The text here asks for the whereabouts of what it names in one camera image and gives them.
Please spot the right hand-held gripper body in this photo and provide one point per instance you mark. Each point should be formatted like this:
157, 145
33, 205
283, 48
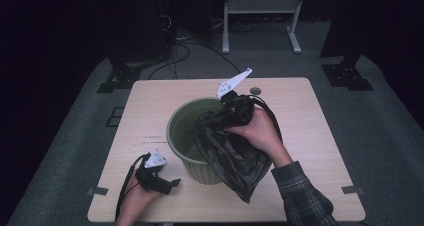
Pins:
238, 111

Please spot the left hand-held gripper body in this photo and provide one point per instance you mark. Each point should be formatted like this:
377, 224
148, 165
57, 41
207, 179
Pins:
151, 181

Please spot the green plastic trash bin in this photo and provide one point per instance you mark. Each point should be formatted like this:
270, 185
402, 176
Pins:
181, 132

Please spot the black plastic garbage bag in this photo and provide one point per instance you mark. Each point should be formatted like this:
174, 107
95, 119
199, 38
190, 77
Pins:
233, 162

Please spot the person's right hand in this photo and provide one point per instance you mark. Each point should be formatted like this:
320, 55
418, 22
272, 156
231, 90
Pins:
263, 136

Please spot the round table grommet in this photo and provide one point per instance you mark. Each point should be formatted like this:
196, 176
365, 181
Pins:
255, 91

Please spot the grey tape strip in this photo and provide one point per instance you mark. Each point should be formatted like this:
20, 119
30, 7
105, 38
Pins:
353, 190
98, 191

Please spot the black stand base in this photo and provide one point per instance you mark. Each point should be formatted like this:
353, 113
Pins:
121, 77
346, 76

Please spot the dark equipment cabinet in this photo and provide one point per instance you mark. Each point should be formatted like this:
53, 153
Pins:
146, 22

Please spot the white metal stand frame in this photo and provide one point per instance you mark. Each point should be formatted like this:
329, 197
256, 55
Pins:
261, 5

